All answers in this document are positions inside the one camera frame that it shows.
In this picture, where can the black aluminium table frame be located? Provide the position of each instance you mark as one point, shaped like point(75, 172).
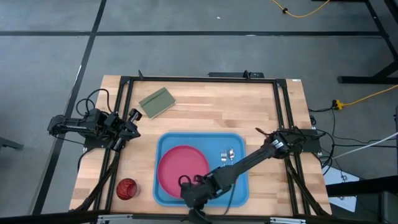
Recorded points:
point(202, 79)

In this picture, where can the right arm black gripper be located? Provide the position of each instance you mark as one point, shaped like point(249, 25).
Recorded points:
point(202, 189)

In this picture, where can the green notebook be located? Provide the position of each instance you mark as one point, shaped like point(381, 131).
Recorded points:
point(157, 102)

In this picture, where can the blue plastic tray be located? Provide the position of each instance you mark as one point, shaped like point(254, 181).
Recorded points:
point(199, 140)

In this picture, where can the white paper sheet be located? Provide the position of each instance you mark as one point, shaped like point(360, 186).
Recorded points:
point(340, 180)

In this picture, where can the grey floor object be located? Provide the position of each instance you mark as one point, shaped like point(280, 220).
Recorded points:
point(9, 143)

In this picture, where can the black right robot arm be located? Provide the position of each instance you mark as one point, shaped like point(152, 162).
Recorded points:
point(248, 161)

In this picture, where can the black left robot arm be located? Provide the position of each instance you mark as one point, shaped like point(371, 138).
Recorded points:
point(71, 124)

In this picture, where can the red faceted plastic cup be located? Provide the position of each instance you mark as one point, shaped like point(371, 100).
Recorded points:
point(126, 188)

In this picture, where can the black furniture edge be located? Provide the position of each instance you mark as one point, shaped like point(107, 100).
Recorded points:
point(363, 186)

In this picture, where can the black bracket bar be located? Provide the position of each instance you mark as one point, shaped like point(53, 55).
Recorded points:
point(230, 74)

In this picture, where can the red round plate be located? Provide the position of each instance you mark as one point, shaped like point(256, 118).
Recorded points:
point(180, 165)

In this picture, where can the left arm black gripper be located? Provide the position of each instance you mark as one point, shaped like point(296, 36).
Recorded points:
point(136, 115)

